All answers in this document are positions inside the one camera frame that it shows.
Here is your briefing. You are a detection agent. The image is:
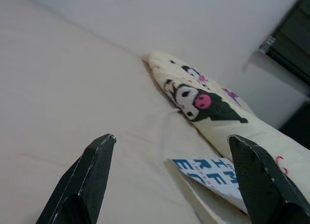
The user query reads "white book with blue letters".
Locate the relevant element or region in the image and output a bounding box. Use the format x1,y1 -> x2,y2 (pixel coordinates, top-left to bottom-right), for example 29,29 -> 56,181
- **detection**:
164,157 -> 251,224

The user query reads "cream sheeted mattress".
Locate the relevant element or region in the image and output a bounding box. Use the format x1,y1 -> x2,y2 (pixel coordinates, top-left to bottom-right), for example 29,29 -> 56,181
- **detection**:
0,0 -> 255,224

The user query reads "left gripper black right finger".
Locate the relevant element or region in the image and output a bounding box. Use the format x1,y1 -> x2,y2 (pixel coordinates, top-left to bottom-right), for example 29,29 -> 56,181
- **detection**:
229,134 -> 310,224

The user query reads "cream cartoon print pillow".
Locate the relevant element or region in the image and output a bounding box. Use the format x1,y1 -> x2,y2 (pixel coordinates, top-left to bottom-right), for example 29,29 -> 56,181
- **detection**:
141,51 -> 310,186

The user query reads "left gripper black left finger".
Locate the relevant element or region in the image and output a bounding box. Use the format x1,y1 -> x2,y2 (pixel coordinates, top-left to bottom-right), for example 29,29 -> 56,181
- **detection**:
36,133 -> 116,224

